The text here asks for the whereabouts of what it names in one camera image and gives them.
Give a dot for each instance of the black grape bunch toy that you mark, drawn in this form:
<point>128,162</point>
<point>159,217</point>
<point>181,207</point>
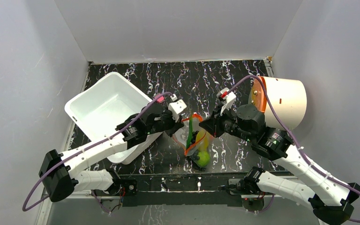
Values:
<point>192,139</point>

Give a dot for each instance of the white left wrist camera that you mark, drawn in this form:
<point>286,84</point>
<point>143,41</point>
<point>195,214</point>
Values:
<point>177,107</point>

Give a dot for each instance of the green pear toy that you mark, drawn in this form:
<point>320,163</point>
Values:
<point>202,159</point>

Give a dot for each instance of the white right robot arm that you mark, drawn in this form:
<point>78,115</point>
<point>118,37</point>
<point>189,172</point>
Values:
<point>330,202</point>

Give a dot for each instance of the white plastic bin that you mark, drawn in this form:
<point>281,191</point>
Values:
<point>98,110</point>

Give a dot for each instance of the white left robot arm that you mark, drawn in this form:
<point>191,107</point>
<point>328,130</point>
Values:
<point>90,158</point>

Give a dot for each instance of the white orange cylinder container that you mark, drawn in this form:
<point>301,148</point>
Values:
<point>288,98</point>

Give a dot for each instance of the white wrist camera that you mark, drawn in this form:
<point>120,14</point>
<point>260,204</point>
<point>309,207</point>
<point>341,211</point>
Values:
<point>227,98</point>
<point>177,107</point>

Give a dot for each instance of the green chili pepper toy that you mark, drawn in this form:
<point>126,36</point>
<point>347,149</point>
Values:
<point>190,132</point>

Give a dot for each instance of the small pink cube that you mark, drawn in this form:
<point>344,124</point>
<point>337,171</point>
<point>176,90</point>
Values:
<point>160,99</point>

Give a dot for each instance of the yellow starfruit toy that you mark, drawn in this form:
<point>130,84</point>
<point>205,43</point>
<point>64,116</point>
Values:
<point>202,140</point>

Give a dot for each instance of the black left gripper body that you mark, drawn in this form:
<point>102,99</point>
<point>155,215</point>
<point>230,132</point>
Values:
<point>166,122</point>

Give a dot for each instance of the clear orange zip bag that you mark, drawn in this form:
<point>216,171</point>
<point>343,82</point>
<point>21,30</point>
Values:
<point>180,137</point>

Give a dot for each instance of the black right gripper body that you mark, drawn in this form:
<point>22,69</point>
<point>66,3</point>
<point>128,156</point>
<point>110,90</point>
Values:
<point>215,121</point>

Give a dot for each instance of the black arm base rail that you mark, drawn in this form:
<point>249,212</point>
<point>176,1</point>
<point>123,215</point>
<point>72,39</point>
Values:
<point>153,189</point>

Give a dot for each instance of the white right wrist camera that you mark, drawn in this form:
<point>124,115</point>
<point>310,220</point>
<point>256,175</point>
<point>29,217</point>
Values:
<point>227,98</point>

